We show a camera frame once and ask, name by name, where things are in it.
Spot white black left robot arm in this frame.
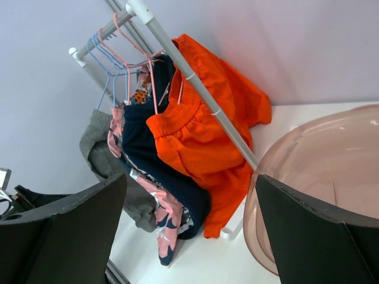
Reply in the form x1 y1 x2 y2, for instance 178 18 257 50
1 168 69 220

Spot orange blue patterned shorts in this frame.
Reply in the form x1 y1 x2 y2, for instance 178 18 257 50
130 65 152 105

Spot light blue hanger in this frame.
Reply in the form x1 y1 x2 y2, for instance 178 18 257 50
86 35 120 109
93 33 130 104

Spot grey shorts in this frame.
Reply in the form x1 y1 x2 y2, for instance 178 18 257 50
79 109 156 233

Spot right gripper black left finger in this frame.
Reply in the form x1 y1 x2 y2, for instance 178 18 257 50
1 174 127 283

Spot navy blue shorts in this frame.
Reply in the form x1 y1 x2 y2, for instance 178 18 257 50
120 54 211 240

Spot pink whale print shorts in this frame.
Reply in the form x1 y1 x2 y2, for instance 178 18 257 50
107 104 183 266

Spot translucent pink plastic basin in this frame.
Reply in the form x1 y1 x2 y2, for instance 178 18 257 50
243 104 378 278

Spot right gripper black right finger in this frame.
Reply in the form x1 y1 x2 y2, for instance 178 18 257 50
255 175 378 283

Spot white and metal clothes rack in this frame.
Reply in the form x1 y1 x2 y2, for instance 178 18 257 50
68 0 259 241

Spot pink hanger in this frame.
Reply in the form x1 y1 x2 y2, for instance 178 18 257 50
98 28 165 107
113 14 175 114

